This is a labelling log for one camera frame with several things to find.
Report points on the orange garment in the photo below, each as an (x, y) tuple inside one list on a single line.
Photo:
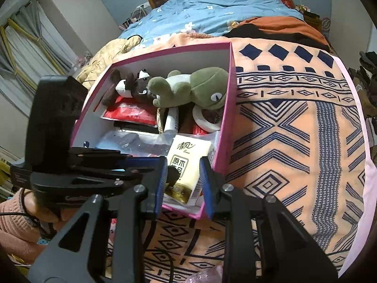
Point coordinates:
[(288, 26)]

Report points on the person's left hand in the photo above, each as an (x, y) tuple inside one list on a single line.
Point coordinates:
[(41, 209)]

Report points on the pink cardboard box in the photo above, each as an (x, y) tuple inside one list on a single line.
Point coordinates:
[(226, 129)]

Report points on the pink plush toy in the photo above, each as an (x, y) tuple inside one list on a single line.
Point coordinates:
[(84, 61)]

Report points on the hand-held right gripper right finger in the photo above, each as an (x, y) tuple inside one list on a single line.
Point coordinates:
[(207, 188)]

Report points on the crumpled plastic wrapper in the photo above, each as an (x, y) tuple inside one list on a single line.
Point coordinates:
[(206, 275)]

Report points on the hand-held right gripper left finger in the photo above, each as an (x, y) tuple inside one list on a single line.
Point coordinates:
[(160, 188)]

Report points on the black garment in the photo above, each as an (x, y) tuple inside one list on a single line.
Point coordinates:
[(253, 31)]

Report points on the person's left forearm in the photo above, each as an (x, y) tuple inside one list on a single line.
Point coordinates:
[(14, 227)]

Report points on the beige tissue pack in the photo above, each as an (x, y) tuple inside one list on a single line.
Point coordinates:
[(184, 162)]

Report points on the brown knitted dog plush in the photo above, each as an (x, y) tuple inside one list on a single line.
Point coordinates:
[(138, 90)]

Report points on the white tape roll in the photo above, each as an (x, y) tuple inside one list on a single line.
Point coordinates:
[(200, 121)]

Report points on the white wall outlet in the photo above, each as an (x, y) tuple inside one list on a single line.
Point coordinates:
[(143, 5)]

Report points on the dark clothes pile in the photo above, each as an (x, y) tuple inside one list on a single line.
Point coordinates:
[(365, 73)]

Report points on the red cylinder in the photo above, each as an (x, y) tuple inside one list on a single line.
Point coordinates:
[(198, 130)]

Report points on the red plastic packet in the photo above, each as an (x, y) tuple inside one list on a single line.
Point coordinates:
[(129, 113)]

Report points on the grey window curtain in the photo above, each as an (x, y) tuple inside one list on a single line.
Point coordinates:
[(17, 64)]

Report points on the bedside table clutter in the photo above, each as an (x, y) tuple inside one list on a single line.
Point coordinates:
[(306, 11), (134, 17)]

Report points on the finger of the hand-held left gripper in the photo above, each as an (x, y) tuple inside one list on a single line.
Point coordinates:
[(141, 162), (88, 182)]

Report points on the beige puffer jacket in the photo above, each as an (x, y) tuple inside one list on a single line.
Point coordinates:
[(100, 59)]

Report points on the yellow cloth piece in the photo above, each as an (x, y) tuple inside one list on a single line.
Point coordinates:
[(234, 23)]

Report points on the plush toy with brown scarf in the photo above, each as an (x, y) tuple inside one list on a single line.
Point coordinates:
[(206, 85)]

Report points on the white cream tube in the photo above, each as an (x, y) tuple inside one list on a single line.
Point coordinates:
[(172, 119)]

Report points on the blue floral duvet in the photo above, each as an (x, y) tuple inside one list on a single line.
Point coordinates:
[(212, 8)]

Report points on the orange printed blanket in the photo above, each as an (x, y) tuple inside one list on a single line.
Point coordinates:
[(279, 159)]

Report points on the woven plaid basket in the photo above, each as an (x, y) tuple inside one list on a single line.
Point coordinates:
[(160, 123)]

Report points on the clear plastic bag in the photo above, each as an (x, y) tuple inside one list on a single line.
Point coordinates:
[(132, 143)]

